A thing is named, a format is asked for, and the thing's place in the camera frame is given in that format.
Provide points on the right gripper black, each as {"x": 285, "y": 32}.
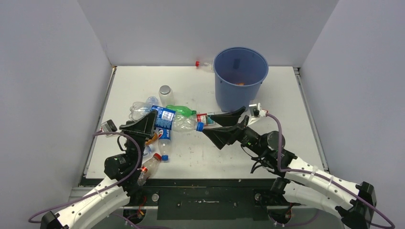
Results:
{"x": 230, "y": 131}

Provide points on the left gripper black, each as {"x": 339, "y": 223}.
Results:
{"x": 142, "y": 129}

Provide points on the pepsi bottle blue cap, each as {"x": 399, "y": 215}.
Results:
{"x": 164, "y": 144}

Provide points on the red label clear bottle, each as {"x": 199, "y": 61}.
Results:
{"x": 206, "y": 118}

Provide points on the blue label blue cap bottle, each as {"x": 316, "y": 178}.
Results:
{"x": 174, "y": 121}

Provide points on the clear bottle near left arm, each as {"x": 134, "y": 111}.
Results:
{"x": 149, "y": 150}

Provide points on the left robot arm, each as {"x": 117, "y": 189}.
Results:
{"x": 115, "y": 190}

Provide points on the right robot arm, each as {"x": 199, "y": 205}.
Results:
{"x": 298, "y": 181}

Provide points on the blue plastic bin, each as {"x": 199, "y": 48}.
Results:
{"x": 238, "y": 73}

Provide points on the small orange bottle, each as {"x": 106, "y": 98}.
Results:
{"x": 152, "y": 140}

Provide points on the crushed blue label bottle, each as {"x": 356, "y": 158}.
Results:
{"x": 140, "y": 109}

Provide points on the clear jar silver lid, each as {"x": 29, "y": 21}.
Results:
{"x": 166, "y": 96}

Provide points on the green plastic bottle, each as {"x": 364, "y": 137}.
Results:
{"x": 183, "y": 110}

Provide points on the small red cap bottle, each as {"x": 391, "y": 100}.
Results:
{"x": 149, "y": 168}

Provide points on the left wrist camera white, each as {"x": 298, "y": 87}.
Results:
{"x": 108, "y": 127}

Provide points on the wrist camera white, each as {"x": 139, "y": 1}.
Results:
{"x": 108, "y": 127}
{"x": 257, "y": 111}

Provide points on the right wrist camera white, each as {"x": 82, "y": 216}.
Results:
{"x": 257, "y": 111}

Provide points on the red cap bottle by wall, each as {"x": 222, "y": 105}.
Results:
{"x": 206, "y": 66}

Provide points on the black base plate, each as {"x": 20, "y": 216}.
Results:
{"x": 208, "y": 199}

